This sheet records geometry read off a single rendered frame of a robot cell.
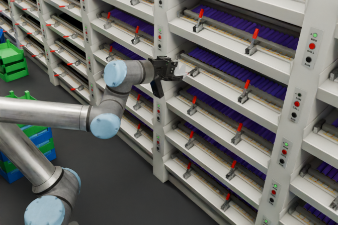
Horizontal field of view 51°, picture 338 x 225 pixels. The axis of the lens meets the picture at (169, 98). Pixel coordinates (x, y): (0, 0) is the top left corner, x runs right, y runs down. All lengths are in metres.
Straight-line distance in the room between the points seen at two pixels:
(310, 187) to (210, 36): 0.66
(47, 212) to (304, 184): 0.96
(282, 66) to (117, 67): 0.55
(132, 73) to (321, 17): 0.62
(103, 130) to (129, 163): 1.03
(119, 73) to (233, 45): 0.43
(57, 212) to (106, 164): 0.78
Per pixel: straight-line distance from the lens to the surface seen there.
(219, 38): 1.38
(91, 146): 2.34
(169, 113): 1.78
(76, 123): 1.19
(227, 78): 1.46
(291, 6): 1.16
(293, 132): 1.26
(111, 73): 1.23
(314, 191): 1.37
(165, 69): 1.35
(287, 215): 1.53
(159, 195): 2.00
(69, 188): 1.61
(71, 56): 2.66
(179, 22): 1.52
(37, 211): 1.51
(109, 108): 1.19
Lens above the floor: 1.47
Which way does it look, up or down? 32 degrees down
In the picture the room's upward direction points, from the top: 2 degrees clockwise
